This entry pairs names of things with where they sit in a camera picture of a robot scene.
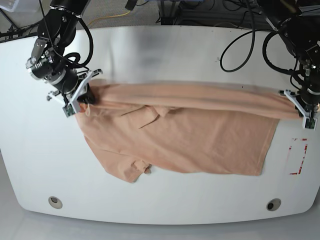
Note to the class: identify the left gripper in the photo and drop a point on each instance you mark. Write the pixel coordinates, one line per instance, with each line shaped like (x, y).
(309, 97)

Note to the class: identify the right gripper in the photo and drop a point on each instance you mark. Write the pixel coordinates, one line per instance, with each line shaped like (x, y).
(67, 84)

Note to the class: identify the peach T-shirt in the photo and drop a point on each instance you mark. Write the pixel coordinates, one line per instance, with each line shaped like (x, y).
(181, 128)

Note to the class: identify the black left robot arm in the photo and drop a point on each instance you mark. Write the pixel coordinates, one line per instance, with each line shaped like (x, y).
(301, 36)

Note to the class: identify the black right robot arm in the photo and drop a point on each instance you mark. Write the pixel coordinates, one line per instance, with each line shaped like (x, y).
(55, 32)

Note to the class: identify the red tape rectangle marking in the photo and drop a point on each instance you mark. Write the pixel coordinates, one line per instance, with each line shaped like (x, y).
(296, 156)

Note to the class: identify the black tripod stand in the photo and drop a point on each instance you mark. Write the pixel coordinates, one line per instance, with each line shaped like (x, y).
(14, 32)

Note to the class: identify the left table grommet hole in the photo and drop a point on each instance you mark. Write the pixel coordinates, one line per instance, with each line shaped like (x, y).
(55, 202)

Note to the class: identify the table grommet hole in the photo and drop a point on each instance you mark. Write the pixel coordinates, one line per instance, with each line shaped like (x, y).
(273, 204)
(55, 202)

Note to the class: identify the right table grommet hole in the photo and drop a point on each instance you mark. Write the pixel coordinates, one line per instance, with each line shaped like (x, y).
(273, 204)

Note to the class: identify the clear plastic storage bin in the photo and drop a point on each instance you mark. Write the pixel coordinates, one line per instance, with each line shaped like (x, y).
(9, 5)

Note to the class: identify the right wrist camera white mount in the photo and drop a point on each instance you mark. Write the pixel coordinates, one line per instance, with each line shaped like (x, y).
(72, 107)

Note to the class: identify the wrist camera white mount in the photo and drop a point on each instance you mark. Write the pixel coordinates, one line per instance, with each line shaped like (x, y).
(308, 112)
(72, 107)

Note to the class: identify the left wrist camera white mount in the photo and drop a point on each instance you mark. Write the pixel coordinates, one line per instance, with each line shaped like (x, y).
(308, 112)

